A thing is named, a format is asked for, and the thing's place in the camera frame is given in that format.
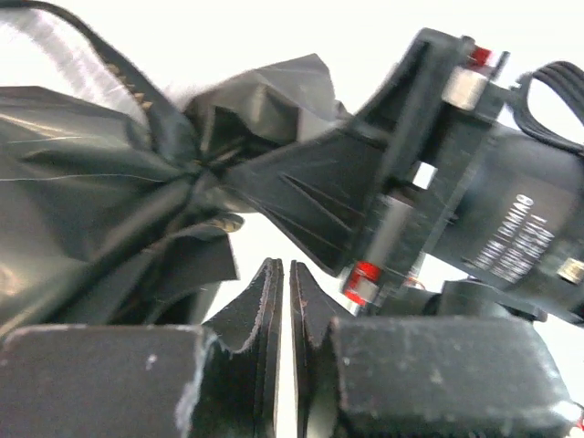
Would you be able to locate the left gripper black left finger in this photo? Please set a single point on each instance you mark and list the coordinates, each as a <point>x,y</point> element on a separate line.
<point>217,379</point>

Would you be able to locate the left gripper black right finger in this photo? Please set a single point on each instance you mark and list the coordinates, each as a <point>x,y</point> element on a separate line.
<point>453,364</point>

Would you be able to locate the flower bouquet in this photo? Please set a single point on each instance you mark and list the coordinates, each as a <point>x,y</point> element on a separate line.
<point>105,220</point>

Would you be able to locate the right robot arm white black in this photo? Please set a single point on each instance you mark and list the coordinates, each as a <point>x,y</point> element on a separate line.
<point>442,195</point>

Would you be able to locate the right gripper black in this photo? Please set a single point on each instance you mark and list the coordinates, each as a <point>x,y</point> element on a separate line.
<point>469,178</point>

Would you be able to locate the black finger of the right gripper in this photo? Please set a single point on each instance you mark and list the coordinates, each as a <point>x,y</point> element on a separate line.
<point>315,192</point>

